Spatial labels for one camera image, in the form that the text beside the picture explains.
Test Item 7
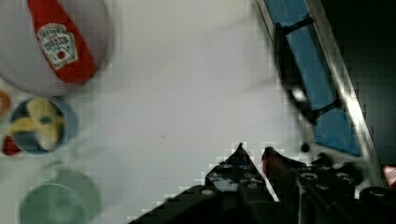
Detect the orange slice toy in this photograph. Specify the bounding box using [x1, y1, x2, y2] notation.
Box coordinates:
[0, 91, 11, 117]

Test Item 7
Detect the blue bowl with banana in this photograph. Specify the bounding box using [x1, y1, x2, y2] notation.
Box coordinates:
[6, 97, 78, 155]

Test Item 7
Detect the lilac round plate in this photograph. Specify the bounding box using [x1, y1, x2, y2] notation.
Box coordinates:
[0, 0, 111, 96]

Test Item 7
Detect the green mug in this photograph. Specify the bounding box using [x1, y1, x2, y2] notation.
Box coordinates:
[19, 161, 101, 224]

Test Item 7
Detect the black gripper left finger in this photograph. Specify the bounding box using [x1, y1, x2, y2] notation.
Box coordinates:
[205, 143, 278, 202]

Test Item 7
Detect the red ketchup bottle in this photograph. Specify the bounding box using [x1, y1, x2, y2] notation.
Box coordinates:
[27, 0, 94, 83]

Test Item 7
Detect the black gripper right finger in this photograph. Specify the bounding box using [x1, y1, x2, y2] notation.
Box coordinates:
[262, 147, 305, 203]

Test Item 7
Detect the black toaster oven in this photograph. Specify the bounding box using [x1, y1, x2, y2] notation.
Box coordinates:
[298, 0, 396, 188]

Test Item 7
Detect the blue oven door with handle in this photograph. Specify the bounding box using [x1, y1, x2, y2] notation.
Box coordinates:
[256, 0, 377, 169]

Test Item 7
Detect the small red tomato toy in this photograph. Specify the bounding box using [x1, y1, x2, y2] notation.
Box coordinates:
[2, 136, 21, 156]

